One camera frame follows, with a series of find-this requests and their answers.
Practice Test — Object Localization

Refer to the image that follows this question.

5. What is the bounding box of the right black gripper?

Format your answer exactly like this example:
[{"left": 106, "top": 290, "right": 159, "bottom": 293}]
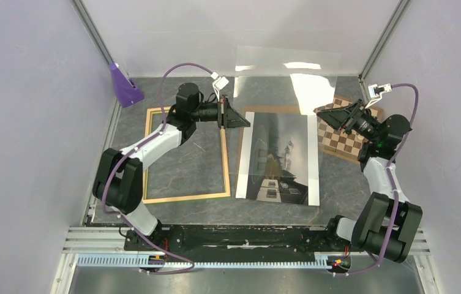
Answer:
[{"left": 317, "top": 99, "right": 380, "bottom": 143}]

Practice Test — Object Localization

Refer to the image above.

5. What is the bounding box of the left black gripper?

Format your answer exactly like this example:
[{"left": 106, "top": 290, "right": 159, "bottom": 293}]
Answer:
[{"left": 190, "top": 95, "right": 250, "bottom": 130}]

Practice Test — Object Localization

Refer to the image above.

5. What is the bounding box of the clear acrylic sheet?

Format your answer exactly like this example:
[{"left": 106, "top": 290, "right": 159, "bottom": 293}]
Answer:
[{"left": 233, "top": 46, "right": 341, "bottom": 115}]

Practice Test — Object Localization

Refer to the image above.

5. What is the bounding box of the light wooden picture frame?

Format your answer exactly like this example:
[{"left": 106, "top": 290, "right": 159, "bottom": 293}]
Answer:
[{"left": 143, "top": 122, "right": 231, "bottom": 205}]

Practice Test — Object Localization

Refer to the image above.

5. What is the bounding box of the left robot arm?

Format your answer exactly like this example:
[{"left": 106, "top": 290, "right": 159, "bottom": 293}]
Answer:
[{"left": 92, "top": 83, "right": 251, "bottom": 250}]

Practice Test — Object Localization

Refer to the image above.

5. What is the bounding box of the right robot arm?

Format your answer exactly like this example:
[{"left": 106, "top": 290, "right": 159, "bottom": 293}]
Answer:
[{"left": 316, "top": 101, "right": 422, "bottom": 263}]

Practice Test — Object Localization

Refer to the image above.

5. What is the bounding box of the landscape photo print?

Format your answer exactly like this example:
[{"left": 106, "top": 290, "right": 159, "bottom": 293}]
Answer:
[{"left": 235, "top": 111, "right": 321, "bottom": 206}]

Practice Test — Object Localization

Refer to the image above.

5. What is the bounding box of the wooden chessboard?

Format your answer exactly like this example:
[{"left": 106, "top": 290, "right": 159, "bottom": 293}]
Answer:
[{"left": 316, "top": 95, "right": 384, "bottom": 163}]

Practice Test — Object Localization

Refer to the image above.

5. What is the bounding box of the purple plastic stand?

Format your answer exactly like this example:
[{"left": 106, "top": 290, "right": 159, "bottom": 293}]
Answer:
[{"left": 109, "top": 62, "right": 144, "bottom": 108}]

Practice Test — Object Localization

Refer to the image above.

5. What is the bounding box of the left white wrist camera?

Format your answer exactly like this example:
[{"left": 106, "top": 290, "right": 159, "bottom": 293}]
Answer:
[{"left": 211, "top": 72, "right": 229, "bottom": 97}]

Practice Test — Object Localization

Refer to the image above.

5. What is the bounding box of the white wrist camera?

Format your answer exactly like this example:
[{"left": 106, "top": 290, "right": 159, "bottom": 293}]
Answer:
[
  {"left": 365, "top": 83, "right": 392, "bottom": 108},
  {"left": 211, "top": 72, "right": 229, "bottom": 97}
]

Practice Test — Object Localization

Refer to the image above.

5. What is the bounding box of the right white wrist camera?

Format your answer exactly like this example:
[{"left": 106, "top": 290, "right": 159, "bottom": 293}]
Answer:
[{"left": 365, "top": 83, "right": 392, "bottom": 108}]

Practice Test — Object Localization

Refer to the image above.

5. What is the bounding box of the brown frame backing board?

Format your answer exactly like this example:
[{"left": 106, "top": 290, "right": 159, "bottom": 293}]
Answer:
[{"left": 236, "top": 106, "right": 320, "bottom": 186}]

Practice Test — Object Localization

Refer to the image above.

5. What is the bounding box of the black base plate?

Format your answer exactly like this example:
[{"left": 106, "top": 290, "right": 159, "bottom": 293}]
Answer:
[{"left": 122, "top": 224, "right": 359, "bottom": 263}]

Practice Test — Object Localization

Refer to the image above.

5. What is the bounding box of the white slotted cable duct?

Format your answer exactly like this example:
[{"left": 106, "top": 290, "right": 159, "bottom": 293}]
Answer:
[{"left": 77, "top": 254, "right": 344, "bottom": 270}]

